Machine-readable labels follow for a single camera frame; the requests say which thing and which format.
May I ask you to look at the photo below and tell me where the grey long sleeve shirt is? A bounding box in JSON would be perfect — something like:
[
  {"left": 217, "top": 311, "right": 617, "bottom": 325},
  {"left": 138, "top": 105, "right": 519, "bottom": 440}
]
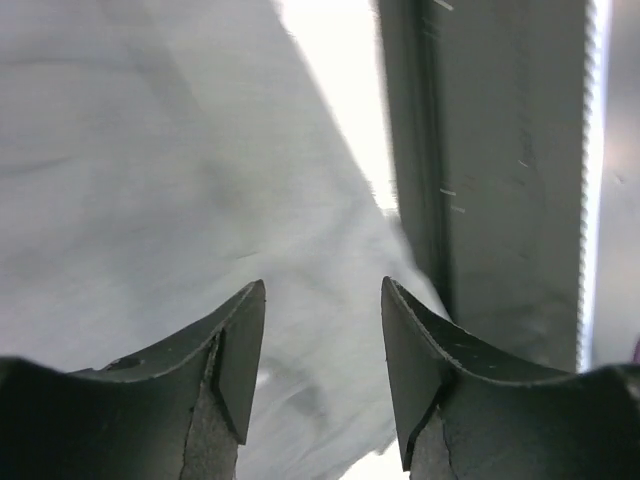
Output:
[{"left": 1, "top": 1, "right": 439, "bottom": 479}]

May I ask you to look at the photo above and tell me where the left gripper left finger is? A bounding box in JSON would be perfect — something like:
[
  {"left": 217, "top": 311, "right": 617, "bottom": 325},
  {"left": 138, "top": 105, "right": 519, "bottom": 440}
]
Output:
[{"left": 1, "top": 281, "right": 265, "bottom": 479}]

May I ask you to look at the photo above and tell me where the white slotted cable duct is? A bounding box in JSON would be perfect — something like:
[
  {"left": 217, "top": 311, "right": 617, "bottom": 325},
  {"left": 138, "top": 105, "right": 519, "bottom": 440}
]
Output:
[{"left": 576, "top": 0, "right": 612, "bottom": 373}]

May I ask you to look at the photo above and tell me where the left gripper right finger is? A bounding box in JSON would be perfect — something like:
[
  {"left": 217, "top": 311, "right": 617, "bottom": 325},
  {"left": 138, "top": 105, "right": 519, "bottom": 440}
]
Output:
[{"left": 381, "top": 278, "right": 639, "bottom": 479}]

